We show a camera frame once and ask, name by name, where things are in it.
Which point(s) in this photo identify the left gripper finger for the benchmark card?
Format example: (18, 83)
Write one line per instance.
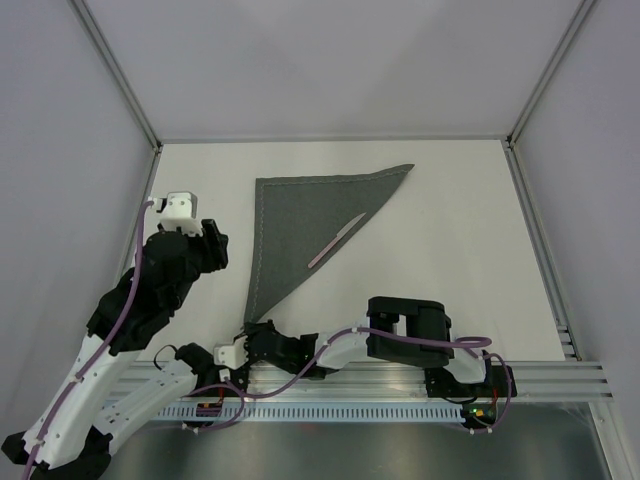
(220, 251)
(215, 239)

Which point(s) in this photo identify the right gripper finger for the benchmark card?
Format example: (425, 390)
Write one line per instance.
(265, 330)
(249, 330)

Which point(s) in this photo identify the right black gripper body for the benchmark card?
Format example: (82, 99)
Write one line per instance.
(251, 360)

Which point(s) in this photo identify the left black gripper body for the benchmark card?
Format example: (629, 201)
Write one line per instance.
(203, 261)

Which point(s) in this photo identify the grey cloth napkin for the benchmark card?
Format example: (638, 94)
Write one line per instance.
(296, 217)

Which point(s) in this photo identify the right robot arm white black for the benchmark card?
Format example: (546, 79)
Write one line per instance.
(410, 332)

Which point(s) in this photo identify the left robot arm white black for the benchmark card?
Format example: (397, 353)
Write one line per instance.
(77, 436)

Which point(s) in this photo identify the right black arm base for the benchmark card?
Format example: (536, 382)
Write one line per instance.
(440, 383)

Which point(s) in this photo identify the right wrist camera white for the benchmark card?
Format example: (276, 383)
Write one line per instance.
(230, 357)

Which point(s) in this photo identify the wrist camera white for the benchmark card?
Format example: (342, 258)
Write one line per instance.
(230, 357)
(177, 212)

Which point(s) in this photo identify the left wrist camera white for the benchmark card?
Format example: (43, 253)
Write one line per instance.
(177, 212)

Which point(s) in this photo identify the white slotted cable duct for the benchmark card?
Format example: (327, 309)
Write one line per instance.
(345, 412)

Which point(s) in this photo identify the left aluminium frame post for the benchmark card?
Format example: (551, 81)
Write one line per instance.
(99, 42)

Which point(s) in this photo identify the aluminium frame post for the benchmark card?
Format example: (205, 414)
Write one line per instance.
(566, 42)
(99, 42)

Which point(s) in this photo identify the aluminium front rail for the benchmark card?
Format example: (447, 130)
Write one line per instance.
(544, 382)

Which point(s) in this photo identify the right aluminium frame post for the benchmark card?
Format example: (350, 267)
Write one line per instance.
(566, 42)

